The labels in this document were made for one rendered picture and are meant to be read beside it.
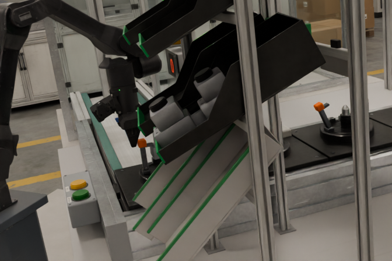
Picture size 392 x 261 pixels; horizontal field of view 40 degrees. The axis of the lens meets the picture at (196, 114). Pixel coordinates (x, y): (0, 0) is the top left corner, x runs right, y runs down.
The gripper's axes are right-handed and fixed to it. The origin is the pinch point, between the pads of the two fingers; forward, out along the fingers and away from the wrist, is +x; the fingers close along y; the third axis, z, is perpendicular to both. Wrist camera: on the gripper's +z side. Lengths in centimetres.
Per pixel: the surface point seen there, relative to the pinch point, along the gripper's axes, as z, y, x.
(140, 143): -1.7, 1.1, 2.6
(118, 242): 8.7, 17.1, 17.8
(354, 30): -27, 53, -25
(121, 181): 4.2, -2.9, 12.6
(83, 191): 13.6, -1.3, 12.4
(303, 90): -86, -82, 23
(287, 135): -43.4, -7.4, 12.3
